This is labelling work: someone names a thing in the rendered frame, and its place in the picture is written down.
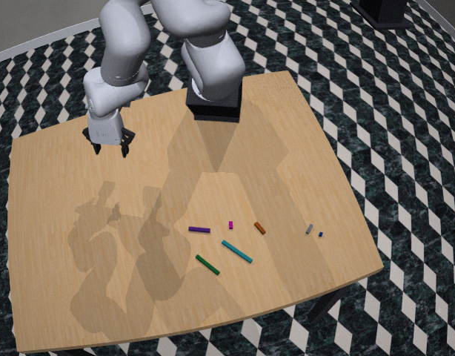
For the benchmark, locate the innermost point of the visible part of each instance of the dark green rod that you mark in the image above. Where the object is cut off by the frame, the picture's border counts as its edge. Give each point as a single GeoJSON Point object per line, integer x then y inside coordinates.
{"type": "Point", "coordinates": [214, 270]}

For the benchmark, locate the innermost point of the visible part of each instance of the purple rod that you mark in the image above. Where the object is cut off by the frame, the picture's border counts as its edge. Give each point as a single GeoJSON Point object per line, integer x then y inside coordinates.
{"type": "Point", "coordinates": [197, 229]}

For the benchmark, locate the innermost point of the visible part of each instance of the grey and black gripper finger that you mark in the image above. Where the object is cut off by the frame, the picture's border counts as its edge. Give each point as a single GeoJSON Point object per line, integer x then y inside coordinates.
{"type": "Point", "coordinates": [127, 141]}
{"type": "Point", "coordinates": [97, 147]}

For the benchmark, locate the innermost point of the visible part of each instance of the turquoise rod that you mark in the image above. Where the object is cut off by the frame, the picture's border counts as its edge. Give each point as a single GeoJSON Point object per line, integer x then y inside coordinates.
{"type": "Point", "coordinates": [235, 250]}

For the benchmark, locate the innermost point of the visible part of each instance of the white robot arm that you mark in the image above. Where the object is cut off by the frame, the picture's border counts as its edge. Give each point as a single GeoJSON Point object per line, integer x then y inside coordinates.
{"type": "Point", "coordinates": [213, 57]}

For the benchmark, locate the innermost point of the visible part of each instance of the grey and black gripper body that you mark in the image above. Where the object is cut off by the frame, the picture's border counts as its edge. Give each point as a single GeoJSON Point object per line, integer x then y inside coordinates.
{"type": "Point", "coordinates": [107, 131]}

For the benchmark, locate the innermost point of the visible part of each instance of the orange rod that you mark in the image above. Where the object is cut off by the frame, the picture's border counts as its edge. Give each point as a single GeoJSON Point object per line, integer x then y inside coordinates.
{"type": "Point", "coordinates": [259, 228]}

